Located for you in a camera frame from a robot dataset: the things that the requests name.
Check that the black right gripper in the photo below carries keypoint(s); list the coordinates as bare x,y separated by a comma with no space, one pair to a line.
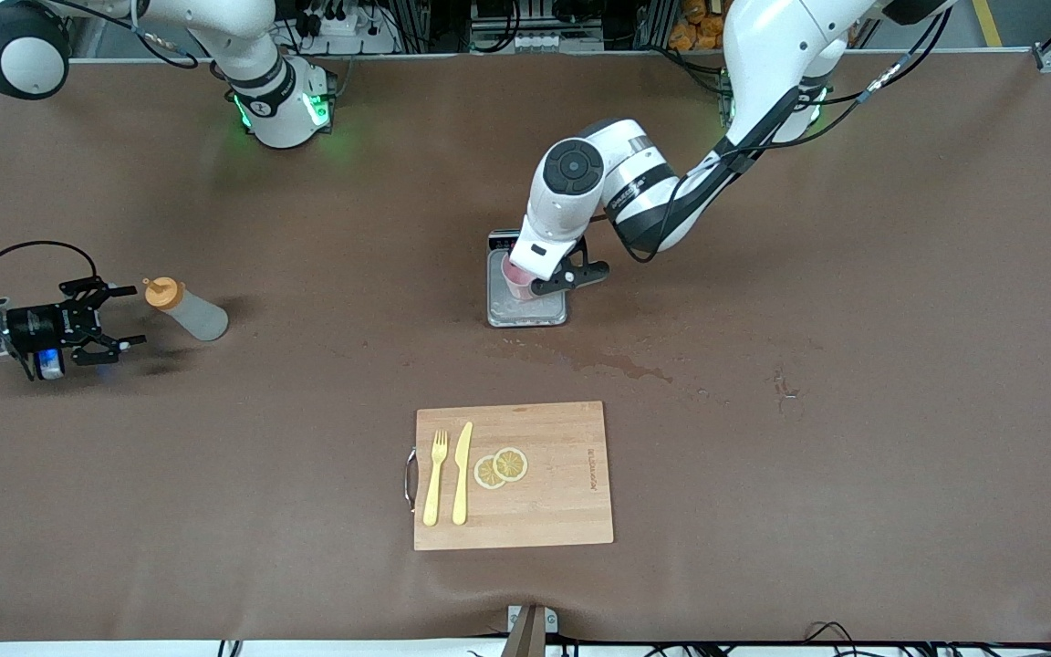
36,325

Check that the pink plastic cup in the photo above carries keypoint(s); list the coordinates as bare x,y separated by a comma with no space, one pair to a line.
516,278

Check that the clear sauce bottle orange cap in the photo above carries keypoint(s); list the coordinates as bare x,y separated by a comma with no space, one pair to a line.
192,312

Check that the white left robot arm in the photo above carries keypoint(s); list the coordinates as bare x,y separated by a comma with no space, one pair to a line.
635,182

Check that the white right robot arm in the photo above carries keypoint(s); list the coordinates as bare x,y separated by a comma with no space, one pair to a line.
270,100

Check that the silver digital kitchen scale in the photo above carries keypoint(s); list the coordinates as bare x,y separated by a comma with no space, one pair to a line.
525,312

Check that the white electronics box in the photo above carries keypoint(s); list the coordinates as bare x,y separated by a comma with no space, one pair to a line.
535,40

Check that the lemon slice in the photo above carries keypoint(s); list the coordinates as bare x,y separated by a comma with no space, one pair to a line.
512,464
485,474

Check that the yellow plastic knife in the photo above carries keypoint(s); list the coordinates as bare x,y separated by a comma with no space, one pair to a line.
462,474

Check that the orange snack packets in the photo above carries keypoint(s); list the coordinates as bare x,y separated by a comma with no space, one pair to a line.
697,27

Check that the wooden cutting board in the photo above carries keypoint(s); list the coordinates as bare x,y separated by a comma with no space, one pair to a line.
544,511

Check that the yellow plastic fork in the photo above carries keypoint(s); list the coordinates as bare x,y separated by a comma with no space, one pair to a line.
434,484

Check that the white power strip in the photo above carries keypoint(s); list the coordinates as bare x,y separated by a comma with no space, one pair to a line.
343,27

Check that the metal table edge bracket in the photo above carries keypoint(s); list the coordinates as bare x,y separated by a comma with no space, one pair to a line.
530,625

